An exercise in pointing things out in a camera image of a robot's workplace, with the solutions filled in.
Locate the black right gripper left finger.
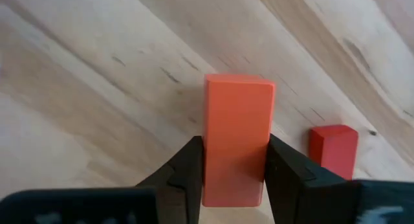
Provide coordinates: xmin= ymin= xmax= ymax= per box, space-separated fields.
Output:
xmin=135 ymin=135 xmax=204 ymax=224

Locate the orange wooden block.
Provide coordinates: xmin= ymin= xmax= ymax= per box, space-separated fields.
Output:
xmin=202 ymin=73 xmax=276 ymax=208

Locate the red wooden block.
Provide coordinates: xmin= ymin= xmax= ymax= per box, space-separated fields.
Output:
xmin=308 ymin=124 xmax=359 ymax=181

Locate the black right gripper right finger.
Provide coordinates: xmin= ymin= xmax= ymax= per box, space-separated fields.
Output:
xmin=264 ymin=134 xmax=356 ymax=224

